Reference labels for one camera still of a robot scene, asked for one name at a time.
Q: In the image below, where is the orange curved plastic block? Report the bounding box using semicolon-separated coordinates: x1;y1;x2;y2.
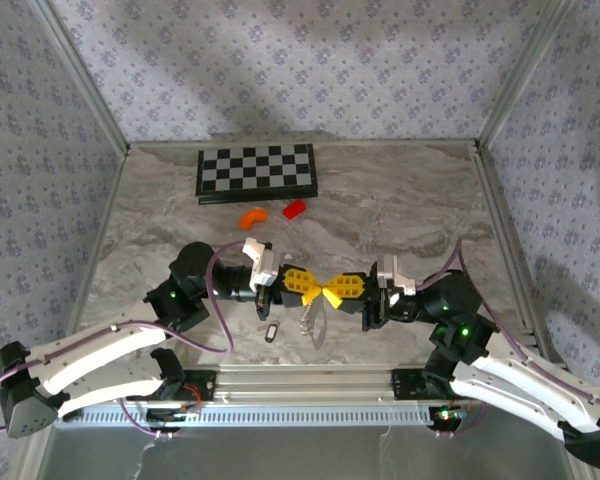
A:
238;208;269;230

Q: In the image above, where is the black and white chessboard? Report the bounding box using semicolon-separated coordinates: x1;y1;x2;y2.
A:
195;143;320;206

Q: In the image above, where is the small circuit board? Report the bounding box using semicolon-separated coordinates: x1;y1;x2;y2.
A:
431;407;470;425
146;407;202;426

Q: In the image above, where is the grey metal sheet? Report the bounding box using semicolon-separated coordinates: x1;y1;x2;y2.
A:
29;424;589;480

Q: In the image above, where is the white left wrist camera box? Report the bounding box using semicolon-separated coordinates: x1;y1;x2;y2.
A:
242;237;282;295

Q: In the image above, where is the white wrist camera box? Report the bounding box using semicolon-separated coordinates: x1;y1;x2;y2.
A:
242;237;282;295
376;253;417;302

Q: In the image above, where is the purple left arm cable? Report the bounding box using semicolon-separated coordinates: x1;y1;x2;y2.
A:
0;240;249;441

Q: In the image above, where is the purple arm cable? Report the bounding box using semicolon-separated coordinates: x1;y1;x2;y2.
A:
413;238;600;440
0;240;249;441

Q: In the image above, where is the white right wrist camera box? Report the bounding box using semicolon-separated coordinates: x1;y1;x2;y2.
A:
376;253;417;302

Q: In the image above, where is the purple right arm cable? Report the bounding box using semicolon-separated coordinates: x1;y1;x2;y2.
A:
413;238;600;440

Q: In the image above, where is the aluminium mounting rail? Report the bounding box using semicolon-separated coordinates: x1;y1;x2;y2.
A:
69;363;481;405

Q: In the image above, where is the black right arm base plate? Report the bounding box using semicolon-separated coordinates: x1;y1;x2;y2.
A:
392;368;483;401

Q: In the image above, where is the double aluminium side rail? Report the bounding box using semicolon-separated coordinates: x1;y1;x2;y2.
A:
472;142;539;351

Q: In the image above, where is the thin aluminium side rail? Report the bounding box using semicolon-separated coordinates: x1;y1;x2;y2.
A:
62;147;131;351

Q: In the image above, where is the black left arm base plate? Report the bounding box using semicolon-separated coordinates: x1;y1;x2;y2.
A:
177;369;217;401

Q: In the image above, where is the slotted grey cable duct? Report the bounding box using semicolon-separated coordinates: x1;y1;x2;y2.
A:
59;403;464;429

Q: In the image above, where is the long aluminium edge rail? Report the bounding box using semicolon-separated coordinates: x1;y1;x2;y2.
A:
127;138;481;149

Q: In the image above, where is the aluminium frame post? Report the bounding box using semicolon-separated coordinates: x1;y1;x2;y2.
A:
476;0;579;151
29;0;132;154

